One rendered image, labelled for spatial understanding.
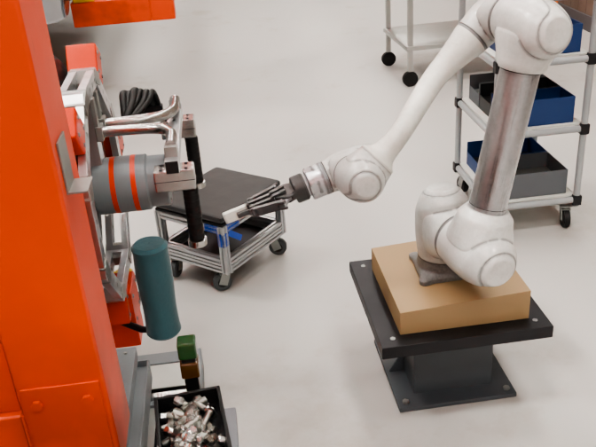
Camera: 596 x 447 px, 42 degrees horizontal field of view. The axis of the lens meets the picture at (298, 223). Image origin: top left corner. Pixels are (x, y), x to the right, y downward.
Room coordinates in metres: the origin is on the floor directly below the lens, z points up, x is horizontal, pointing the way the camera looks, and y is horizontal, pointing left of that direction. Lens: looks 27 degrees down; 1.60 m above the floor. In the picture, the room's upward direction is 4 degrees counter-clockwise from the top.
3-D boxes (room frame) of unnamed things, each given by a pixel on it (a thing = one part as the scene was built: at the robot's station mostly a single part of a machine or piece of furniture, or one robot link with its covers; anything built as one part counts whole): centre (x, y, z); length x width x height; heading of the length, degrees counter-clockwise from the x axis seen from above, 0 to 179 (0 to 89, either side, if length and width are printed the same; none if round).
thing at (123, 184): (1.76, 0.42, 0.85); 0.21 x 0.14 x 0.14; 95
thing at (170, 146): (1.66, 0.36, 1.03); 0.19 x 0.18 x 0.11; 95
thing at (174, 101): (1.86, 0.37, 1.03); 0.19 x 0.18 x 0.11; 95
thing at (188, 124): (1.94, 0.30, 0.93); 0.09 x 0.05 x 0.05; 95
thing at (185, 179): (1.60, 0.27, 0.93); 0.09 x 0.05 x 0.05; 95
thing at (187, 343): (1.34, 0.25, 0.64); 0.04 x 0.04 x 0.04; 5
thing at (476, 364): (2.01, -0.43, 0.15); 0.50 x 0.50 x 0.30; 5
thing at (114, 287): (1.75, 0.49, 0.85); 0.54 x 0.07 x 0.54; 5
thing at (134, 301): (1.75, 0.53, 0.48); 0.16 x 0.12 x 0.17; 95
